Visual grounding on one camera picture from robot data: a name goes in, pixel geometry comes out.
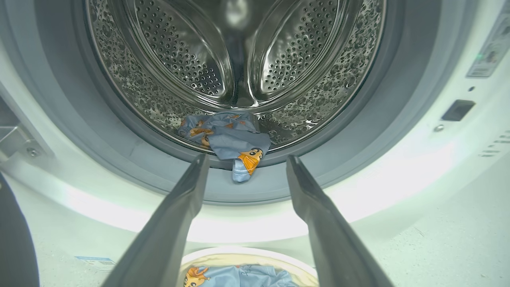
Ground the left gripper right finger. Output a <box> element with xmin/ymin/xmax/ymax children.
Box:
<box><xmin>286</xmin><ymin>155</ymin><xmax>395</xmax><ymax>287</ymax></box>

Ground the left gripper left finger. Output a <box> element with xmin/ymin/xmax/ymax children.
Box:
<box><xmin>102</xmin><ymin>153</ymin><xmax>210</xmax><ymax>287</ymax></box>

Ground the blue bear-print garment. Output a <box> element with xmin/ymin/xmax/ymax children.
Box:
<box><xmin>178</xmin><ymin>112</ymin><xmax>271</xmax><ymax>183</ymax></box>
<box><xmin>183</xmin><ymin>264</ymin><xmax>299</xmax><ymax>287</ymax></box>

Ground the black round glass washer door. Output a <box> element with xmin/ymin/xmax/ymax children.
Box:
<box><xmin>0</xmin><ymin>171</ymin><xmax>40</xmax><ymax>287</ymax></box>

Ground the white front-load washing machine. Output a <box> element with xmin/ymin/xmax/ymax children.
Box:
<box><xmin>0</xmin><ymin>0</ymin><xmax>510</xmax><ymax>287</ymax></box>

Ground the cream canvas laundry basket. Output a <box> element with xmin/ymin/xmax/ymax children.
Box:
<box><xmin>177</xmin><ymin>246</ymin><xmax>319</xmax><ymax>287</ymax></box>

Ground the grey rubber door gasket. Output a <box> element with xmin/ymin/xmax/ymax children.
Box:
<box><xmin>34</xmin><ymin>0</ymin><xmax>443</xmax><ymax>204</ymax></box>

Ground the metal door hinge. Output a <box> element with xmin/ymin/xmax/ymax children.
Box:
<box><xmin>0</xmin><ymin>126</ymin><xmax>42</xmax><ymax>161</ymax></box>

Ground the blue energy label sticker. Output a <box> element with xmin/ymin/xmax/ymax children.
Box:
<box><xmin>75</xmin><ymin>255</ymin><xmax>117</xmax><ymax>271</ymax></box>

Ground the stainless steel washer drum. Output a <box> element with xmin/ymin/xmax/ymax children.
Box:
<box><xmin>86</xmin><ymin>0</ymin><xmax>386</xmax><ymax>154</ymax></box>

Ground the grey warning sticker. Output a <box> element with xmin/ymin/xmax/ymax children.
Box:
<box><xmin>466</xmin><ymin>12</ymin><xmax>510</xmax><ymax>78</ymax></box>

